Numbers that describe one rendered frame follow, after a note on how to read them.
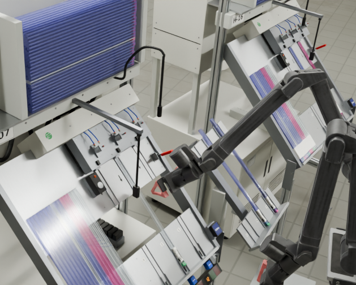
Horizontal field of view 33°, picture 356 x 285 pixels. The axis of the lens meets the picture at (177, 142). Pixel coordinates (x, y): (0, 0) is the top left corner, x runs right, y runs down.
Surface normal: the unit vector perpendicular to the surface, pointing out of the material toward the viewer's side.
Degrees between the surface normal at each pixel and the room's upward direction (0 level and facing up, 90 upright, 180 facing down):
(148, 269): 44
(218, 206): 90
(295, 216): 0
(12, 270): 0
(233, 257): 0
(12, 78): 90
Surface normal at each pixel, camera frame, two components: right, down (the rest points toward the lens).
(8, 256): 0.08, -0.84
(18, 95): -0.58, 0.40
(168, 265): 0.62, -0.34
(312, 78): 0.00, 0.28
